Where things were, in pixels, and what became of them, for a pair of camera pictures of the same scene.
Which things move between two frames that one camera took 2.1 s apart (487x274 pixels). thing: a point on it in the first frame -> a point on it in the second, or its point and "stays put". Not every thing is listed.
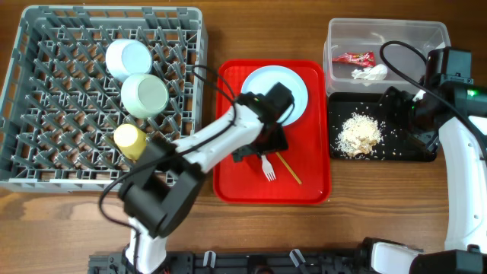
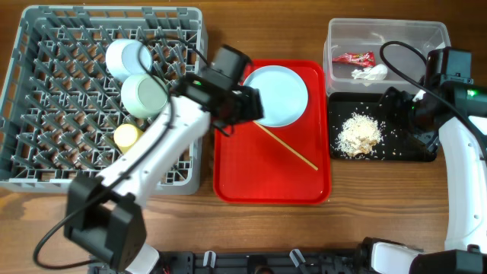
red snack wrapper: x=363 y=58 stays put
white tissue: x=376 y=72 stays put
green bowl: x=144 y=96 stays put
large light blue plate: x=262 y=78 stays put
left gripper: x=278 y=141 -> x=255 y=110
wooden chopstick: x=288 y=167 -> x=311 y=166
